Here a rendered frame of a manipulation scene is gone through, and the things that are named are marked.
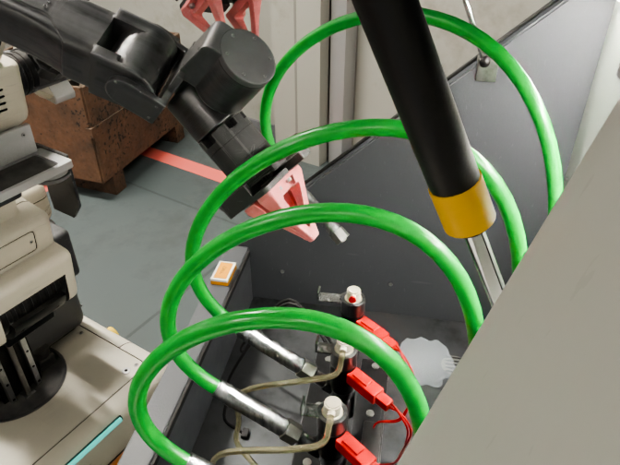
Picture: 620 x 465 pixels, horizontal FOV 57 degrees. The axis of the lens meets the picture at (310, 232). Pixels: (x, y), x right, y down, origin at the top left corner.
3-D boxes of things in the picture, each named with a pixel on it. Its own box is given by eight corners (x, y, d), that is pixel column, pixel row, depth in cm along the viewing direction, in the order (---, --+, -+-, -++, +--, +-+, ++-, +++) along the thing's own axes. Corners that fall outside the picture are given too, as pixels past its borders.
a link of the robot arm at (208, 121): (188, 84, 63) (152, 108, 59) (216, 49, 58) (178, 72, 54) (230, 134, 64) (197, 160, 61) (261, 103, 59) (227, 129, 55)
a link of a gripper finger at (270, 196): (315, 246, 58) (255, 175, 57) (273, 271, 63) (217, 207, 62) (341, 213, 63) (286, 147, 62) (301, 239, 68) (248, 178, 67)
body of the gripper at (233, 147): (280, 172, 55) (230, 112, 54) (223, 216, 62) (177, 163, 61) (309, 144, 60) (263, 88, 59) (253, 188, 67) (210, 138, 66)
